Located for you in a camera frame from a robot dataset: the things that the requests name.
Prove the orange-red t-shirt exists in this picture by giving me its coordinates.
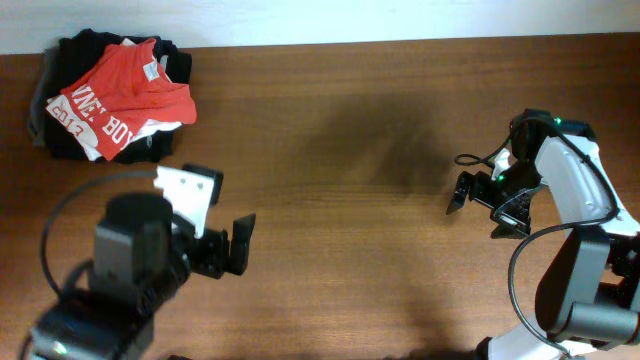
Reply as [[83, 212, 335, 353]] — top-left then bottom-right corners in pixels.
[[46, 39, 197, 161]]

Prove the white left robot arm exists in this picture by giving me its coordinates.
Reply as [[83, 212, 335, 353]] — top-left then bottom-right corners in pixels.
[[20, 192, 256, 360]]

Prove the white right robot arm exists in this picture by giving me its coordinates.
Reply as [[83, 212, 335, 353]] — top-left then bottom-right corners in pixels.
[[447, 118, 639, 359]]

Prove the folded white t-shirt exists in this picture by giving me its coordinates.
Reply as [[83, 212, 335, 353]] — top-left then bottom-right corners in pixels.
[[70, 37, 195, 164]]

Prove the folded black garment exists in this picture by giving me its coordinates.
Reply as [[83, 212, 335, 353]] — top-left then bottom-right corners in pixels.
[[27, 29, 175, 164]]

